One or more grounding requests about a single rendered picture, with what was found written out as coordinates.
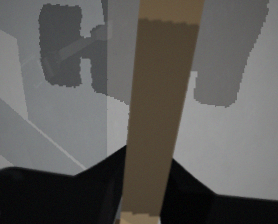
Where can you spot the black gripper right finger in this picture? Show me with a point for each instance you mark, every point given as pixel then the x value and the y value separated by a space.
pixel 188 201

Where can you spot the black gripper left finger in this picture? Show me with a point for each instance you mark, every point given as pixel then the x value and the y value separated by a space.
pixel 90 197

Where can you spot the brown wooden rail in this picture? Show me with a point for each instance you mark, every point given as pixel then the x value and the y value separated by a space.
pixel 167 33

